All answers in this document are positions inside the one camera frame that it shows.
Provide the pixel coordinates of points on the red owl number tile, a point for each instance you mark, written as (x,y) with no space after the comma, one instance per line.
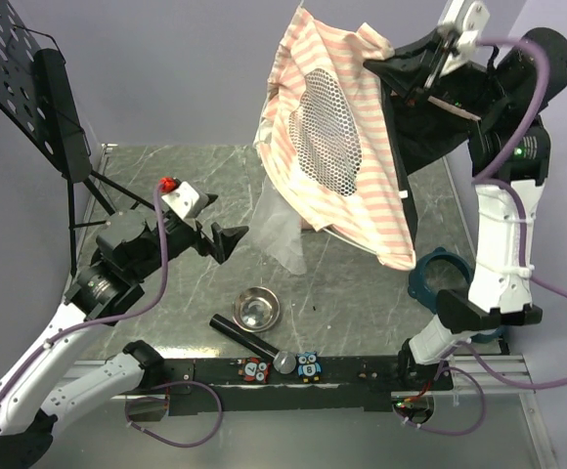
(254,370)

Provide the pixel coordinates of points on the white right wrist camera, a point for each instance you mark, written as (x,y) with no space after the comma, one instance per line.
(462,29)

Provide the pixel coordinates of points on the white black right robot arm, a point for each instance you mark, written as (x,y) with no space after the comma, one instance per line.
(510,160)

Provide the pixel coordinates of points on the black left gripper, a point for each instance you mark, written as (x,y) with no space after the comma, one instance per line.
(223,239)

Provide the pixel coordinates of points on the black music stand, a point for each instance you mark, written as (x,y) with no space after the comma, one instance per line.
(36,96)

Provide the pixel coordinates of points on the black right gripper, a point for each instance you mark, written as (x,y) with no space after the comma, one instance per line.
(402,71)

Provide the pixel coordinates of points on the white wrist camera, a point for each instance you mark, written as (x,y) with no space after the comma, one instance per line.
(462,29)
(185,200)

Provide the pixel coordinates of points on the blue owl number tile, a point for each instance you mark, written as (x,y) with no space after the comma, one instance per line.
(309,370)

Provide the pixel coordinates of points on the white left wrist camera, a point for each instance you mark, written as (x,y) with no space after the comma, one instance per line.
(185,200)

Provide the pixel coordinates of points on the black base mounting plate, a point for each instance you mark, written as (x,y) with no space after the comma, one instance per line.
(366,382)

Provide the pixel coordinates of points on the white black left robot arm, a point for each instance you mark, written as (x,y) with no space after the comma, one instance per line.
(34,404)

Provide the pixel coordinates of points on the pink striped pet tent fabric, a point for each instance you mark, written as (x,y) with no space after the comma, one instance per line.
(338,147)

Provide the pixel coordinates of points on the steel pet bowl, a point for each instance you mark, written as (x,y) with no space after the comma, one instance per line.
(257,309)

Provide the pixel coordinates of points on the teal pet feeder toy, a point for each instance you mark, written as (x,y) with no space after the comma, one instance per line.
(437,270)

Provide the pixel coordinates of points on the aluminium frame rail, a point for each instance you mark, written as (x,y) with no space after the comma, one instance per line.
(510,367)

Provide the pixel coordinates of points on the black handheld microphone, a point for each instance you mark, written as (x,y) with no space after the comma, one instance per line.
(284,362)

